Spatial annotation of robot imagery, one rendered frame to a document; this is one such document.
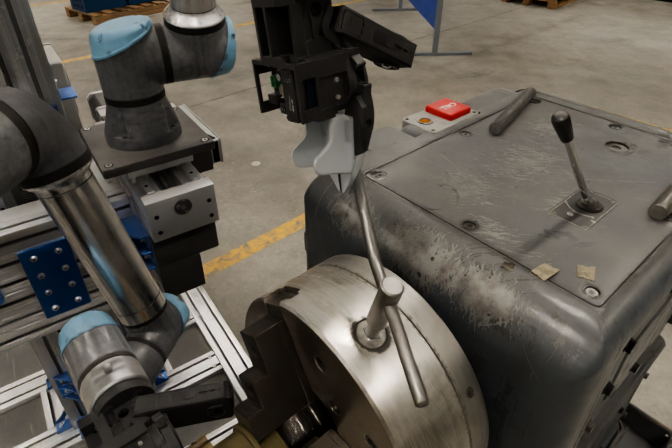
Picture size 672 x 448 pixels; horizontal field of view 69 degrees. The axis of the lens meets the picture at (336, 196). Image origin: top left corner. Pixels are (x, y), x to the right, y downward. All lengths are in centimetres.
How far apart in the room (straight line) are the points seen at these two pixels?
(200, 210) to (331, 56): 62
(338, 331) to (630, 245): 37
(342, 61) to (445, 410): 36
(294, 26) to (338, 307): 29
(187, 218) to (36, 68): 43
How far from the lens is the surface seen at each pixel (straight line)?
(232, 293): 235
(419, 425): 53
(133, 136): 104
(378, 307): 46
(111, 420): 67
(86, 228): 75
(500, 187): 72
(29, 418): 192
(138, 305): 82
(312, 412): 68
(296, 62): 44
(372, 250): 49
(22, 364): 208
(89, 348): 72
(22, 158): 66
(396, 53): 51
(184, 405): 64
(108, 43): 100
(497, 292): 57
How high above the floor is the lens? 162
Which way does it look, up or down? 34 degrees down
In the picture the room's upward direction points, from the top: straight up
